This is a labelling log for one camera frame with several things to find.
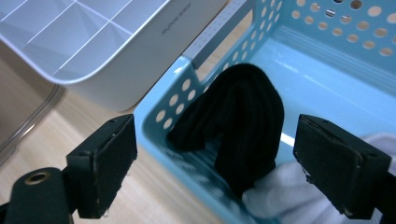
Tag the blue perforated plastic basket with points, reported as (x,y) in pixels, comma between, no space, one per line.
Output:
(327,81)

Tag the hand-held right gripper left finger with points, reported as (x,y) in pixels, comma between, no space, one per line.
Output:
(109,161)

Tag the white compartment organizer box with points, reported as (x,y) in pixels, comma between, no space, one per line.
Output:
(130,56)

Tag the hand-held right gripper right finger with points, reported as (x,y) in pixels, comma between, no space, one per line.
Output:
(336,161)

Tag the white sock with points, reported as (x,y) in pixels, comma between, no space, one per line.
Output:
(280,193)

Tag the black sock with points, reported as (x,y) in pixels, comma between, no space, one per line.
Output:
(246,124)

